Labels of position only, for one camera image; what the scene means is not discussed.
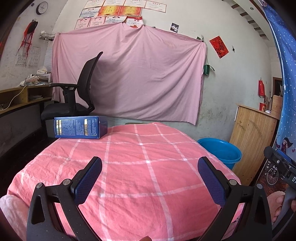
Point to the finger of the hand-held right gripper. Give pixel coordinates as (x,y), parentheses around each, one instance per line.
(286,156)
(274,157)

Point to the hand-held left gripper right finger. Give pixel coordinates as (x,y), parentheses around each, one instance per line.
(211,183)

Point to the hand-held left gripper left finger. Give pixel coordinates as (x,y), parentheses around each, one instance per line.
(89,180)

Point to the blue plastic basin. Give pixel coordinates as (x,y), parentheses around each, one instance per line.
(219,148)

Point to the person's right hand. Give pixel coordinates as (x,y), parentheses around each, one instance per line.
(277,204)

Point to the person's left hand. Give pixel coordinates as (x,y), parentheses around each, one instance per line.
(145,238)

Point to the wooden board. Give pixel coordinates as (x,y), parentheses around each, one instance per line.
(252,132)

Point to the red cup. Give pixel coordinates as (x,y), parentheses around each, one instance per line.
(262,107)

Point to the blue cardboard box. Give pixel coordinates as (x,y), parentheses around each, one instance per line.
(76,127)

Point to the pink checked tablecloth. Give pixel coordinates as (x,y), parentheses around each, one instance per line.
(150,166)

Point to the dark wooden door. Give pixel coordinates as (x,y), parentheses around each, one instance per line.
(277,85)

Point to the blue dotted printed curtain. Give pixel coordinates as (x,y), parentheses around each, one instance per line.
(284,58)

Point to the papers in desk shelf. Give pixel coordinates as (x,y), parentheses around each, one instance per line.
(35,97)

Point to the black office chair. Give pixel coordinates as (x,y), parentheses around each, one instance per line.
(85,76)

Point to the wooden desk with shelves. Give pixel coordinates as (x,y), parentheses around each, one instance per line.
(13,102)

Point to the green hanging pouch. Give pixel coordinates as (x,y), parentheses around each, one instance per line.
(206,70)

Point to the stack of books and papers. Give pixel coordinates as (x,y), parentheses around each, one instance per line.
(38,78)

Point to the pink hanging sheet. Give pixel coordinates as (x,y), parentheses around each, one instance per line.
(143,74)

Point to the red black hanging kite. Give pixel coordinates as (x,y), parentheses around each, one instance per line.
(29,32)

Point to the red paper wall poster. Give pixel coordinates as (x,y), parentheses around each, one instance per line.
(219,47)

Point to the printed wall chart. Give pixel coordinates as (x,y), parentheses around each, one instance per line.
(21,59)
(34,57)

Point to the small wall photo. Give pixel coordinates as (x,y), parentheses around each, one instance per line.
(174,27)

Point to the group of wall certificates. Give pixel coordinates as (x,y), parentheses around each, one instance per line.
(120,12)

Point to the round wall clock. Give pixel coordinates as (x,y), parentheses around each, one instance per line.
(42,8)

